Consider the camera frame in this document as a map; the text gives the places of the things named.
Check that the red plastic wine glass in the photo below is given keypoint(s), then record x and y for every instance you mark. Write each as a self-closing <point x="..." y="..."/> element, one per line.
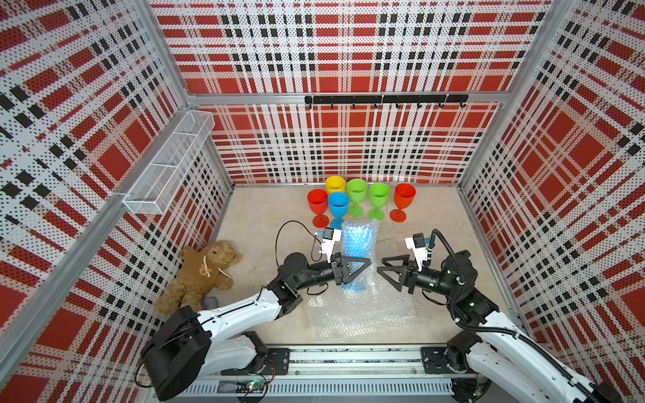
<point x="403" y="198"/>

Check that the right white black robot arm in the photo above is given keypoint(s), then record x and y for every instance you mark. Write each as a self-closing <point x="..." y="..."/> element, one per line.
<point x="490" y="343"/>

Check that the white wire mesh basket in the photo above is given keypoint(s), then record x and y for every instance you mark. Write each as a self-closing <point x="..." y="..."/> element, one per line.
<point x="156" y="187"/>

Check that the red glass bundle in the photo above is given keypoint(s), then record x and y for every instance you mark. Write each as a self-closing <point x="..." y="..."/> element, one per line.
<point x="318" y="203"/>

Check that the black wall hook rail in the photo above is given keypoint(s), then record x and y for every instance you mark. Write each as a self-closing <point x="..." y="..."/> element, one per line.
<point x="438" y="99"/>

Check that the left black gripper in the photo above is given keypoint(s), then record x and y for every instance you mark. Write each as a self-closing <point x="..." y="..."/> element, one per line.
<point x="339" y="276"/>

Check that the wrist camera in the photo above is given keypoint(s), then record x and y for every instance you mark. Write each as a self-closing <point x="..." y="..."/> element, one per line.
<point x="328" y="238"/>
<point x="422" y="249"/>

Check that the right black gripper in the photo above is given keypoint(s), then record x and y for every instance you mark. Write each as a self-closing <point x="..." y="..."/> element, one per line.
<point x="408" y="273"/>

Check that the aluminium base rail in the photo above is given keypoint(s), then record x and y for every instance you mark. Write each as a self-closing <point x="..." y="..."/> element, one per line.
<point x="317" y="371"/>

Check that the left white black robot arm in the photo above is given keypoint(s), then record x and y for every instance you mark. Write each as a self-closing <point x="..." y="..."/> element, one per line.
<point x="193" y="344"/>

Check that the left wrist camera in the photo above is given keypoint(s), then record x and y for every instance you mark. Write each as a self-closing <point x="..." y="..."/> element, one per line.
<point x="328" y="238"/>

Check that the yellow plastic wine glass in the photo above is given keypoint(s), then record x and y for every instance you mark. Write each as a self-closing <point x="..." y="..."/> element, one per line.
<point x="335" y="184"/>

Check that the light blue glass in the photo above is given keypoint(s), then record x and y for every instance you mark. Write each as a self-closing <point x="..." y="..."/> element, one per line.
<point x="338" y="206"/>

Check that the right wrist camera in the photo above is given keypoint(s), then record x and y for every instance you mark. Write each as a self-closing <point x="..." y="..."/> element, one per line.
<point x="422" y="249"/>

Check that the green glass bundle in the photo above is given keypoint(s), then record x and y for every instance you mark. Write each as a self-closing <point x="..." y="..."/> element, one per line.
<point x="378" y="195"/>

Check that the brown teddy bear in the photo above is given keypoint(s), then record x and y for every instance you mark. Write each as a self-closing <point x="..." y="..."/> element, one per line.
<point x="201" y="272"/>

